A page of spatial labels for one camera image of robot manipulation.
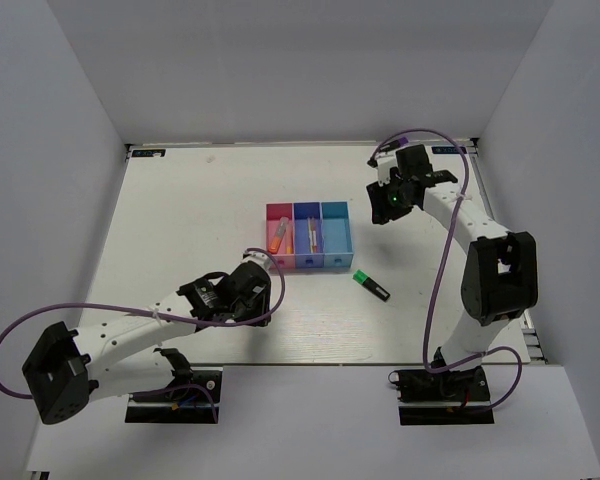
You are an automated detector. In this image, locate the purple cap black highlighter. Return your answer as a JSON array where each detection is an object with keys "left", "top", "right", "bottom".
[{"left": 378, "top": 137, "right": 408, "bottom": 152}]

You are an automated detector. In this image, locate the pink thin pen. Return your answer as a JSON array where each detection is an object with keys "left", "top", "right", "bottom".
[{"left": 314, "top": 218, "right": 319, "bottom": 253}]

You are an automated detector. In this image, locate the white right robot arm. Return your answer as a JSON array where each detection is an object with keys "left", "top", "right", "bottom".
[{"left": 367, "top": 144, "right": 538, "bottom": 399}]

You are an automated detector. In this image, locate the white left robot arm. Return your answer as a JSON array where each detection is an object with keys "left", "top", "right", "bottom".
[{"left": 22, "top": 253, "right": 275, "bottom": 425}]

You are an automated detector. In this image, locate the right corner label sticker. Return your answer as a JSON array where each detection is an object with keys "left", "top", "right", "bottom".
[{"left": 431, "top": 145, "right": 467, "bottom": 155}]

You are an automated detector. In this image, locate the corner label sticker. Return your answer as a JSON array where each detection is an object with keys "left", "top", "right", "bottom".
[
  {"left": 131, "top": 149, "right": 166, "bottom": 158},
  {"left": 431, "top": 145, "right": 467, "bottom": 155}
]

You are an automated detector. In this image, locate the pink plastic bin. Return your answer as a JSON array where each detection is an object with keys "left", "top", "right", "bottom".
[{"left": 265, "top": 203, "right": 296, "bottom": 270}]

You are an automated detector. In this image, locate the purple-blue plastic bin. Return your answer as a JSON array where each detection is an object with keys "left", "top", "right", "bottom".
[{"left": 293, "top": 202, "right": 324, "bottom": 269}]

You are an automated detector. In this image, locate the light blue plastic bin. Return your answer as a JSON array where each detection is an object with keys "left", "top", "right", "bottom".
[{"left": 321, "top": 202, "right": 354, "bottom": 270}]

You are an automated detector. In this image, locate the green cap black highlighter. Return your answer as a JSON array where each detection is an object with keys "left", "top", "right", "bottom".
[{"left": 353, "top": 270, "right": 390, "bottom": 302}]

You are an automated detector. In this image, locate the left corner label sticker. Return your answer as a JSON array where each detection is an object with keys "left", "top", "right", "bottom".
[{"left": 131, "top": 149, "right": 166, "bottom": 158}]

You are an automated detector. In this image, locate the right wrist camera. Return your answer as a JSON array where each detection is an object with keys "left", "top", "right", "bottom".
[{"left": 367, "top": 152, "right": 397, "bottom": 186}]

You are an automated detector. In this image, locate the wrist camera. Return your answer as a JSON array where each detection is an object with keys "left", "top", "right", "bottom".
[
  {"left": 241, "top": 251, "right": 273, "bottom": 271},
  {"left": 367, "top": 152, "right": 397, "bottom": 186}
]

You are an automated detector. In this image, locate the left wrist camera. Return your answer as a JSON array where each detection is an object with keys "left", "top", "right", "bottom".
[{"left": 241, "top": 251, "right": 273, "bottom": 271}]

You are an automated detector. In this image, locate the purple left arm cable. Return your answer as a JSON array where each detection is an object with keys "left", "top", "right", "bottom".
[{"left": 0, "top": 247, "right": 286, "bottom": 424}]

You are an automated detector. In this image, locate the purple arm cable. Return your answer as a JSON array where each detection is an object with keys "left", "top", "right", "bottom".
[
  {"left": 369, "top": 128, "right": 525, "bottom": 414},
  {"left": 0, "top": 247, "right": 286, "bottom": 424}
]

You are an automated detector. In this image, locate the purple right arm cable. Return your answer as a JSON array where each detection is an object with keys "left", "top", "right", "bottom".
[{"left": 369, "top": 128, "right": 525, "bottom": 414}]

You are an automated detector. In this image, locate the metal table edge rail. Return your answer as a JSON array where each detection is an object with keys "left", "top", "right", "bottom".
[{"left": 470, "top": 137, "right": 548, "bottom": 365}]

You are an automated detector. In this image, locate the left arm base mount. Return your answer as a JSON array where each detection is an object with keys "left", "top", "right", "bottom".
[{"left": 124, "top": 367, "right": 223, "bottom": 425}]

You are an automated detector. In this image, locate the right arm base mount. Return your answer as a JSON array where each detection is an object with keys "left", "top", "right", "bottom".
[{"left": 388, "top": 367, "right": 494, "bottom": 426}]

